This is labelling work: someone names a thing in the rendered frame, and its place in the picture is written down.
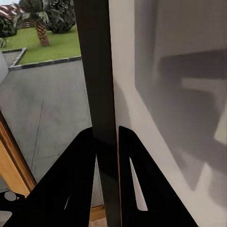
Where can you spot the door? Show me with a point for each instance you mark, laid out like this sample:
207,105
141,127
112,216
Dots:
43,95

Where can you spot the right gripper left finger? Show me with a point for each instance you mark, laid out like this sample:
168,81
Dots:
62,198

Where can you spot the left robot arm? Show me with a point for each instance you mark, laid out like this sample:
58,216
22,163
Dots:
9,202

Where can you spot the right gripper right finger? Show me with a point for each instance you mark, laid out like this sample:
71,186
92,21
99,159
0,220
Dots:
165,209

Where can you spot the poster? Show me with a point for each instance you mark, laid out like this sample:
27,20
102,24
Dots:
93,25

